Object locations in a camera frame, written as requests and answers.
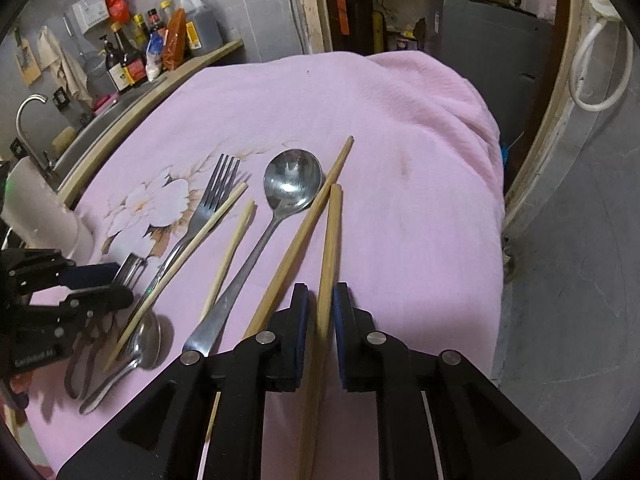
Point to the beige hanging towel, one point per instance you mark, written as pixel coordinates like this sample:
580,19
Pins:
65,70

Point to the small silver spoon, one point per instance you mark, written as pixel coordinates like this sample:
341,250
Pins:
142,351

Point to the white utensil holder basket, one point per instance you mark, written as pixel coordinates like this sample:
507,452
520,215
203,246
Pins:
32,210

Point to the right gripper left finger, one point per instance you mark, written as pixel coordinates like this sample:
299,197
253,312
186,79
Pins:
202,417

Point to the brown wooden chopstick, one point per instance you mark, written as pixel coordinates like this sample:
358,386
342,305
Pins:
322,338
279,282

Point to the wooden door frame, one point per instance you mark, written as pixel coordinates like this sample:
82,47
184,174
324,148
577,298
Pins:
373,26

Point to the silver fork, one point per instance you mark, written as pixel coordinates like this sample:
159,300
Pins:
217,190

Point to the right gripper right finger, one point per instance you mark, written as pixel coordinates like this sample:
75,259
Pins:
439,417

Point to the chrome sink faucet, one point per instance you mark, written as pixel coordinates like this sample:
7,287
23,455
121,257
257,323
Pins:
26,134

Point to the large silver spoon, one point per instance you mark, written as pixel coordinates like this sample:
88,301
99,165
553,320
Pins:
292,180

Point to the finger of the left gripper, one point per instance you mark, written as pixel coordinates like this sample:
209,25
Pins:
77,308
32,270

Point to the dark wine bottle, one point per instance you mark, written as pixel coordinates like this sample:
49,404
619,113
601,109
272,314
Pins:
113,66

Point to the soy sauce bottle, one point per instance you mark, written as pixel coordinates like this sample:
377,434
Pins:
132,59

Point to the person left hand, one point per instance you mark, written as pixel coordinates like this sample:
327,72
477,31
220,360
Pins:
17,390

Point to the stainless steel sink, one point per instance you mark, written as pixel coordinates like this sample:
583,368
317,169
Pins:
98,126

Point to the pink floral cloth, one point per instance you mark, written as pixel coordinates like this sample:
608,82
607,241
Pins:
416,153

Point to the grey cabinet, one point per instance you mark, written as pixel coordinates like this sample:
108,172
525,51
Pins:
501,52

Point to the red plastic bag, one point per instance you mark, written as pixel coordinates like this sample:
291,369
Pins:
118,10

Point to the orange sauce pouch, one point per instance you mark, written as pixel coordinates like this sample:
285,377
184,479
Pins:
175,44

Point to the wooden cutting board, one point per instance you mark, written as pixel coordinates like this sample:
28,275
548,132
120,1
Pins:
26,60

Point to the white wall box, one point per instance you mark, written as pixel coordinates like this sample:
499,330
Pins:
89,13

